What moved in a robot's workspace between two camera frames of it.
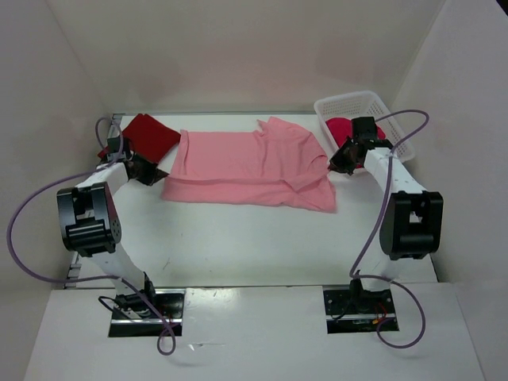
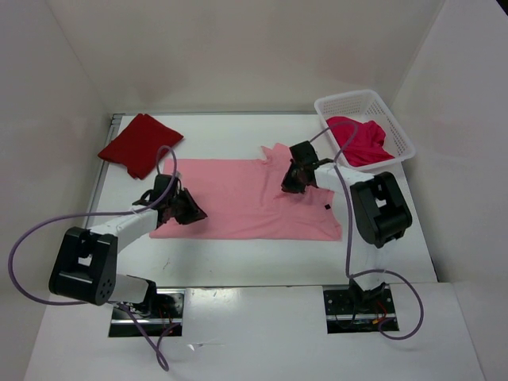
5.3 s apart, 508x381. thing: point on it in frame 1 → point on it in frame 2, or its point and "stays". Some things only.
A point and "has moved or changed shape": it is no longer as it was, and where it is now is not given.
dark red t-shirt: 148,137 stays
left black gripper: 144,171 → 182,207
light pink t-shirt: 275,164 has moved or changed shape
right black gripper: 345,157 → 296,175
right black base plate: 349,311 stays
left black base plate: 132,317 stays
